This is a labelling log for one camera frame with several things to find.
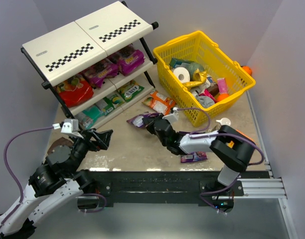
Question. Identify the cream black tiered shelf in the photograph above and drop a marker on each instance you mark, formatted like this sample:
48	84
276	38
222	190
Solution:
66	51

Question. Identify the green fruit candy bag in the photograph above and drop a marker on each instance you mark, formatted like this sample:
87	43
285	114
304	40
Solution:
129	90

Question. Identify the green lime candy bag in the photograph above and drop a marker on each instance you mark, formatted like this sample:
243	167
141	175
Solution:
110	102

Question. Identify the red fruit candy bag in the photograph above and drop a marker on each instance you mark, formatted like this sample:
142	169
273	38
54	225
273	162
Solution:
74	91

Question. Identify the yellow plastic shopping basket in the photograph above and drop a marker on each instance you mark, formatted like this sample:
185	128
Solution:
217	67

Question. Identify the orange ball behind basket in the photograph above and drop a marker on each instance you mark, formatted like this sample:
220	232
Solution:
247	69

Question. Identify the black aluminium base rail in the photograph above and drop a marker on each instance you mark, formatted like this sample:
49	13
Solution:
177	187

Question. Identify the gold foil bag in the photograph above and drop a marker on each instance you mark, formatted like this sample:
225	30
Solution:
198	78

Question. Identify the orange candy bag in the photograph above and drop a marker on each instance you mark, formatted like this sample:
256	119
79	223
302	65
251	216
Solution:
159	102

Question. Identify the magenta grape candy bag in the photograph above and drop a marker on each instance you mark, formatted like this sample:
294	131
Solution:
127	59

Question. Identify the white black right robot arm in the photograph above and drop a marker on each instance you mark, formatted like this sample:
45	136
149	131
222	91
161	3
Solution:
235	161

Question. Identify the orange fruit in basket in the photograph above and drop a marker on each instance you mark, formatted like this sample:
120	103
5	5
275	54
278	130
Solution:
222	96

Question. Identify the white toilet paper roll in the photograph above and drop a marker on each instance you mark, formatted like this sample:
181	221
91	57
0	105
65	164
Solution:
182	74

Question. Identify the green brown round tin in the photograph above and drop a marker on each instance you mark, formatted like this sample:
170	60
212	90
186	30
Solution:
60	142

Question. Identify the purple candy bag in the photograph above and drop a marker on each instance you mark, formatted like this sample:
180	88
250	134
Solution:
193	157
137	121

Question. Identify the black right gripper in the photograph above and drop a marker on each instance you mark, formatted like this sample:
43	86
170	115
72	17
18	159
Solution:
151	122

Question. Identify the pink box in basket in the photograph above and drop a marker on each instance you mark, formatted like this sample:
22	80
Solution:
222	86

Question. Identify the clear pump soap bottle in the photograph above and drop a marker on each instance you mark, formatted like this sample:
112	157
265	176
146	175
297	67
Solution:
219	123

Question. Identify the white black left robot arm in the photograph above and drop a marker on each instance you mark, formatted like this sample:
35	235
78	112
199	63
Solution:
54	183

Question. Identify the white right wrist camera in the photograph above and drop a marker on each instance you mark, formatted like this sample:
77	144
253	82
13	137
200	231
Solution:
173	116

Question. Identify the orange sponge box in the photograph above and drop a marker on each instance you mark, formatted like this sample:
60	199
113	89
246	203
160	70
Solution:
236	143

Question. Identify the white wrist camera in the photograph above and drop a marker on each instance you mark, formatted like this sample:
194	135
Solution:
69	127
173	116

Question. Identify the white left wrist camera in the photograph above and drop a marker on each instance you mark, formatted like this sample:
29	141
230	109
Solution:
69	127

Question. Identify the teal candy bag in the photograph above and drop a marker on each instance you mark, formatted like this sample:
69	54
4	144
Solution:
89	116

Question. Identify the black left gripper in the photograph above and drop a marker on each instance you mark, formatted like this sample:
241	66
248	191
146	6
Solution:
91	140

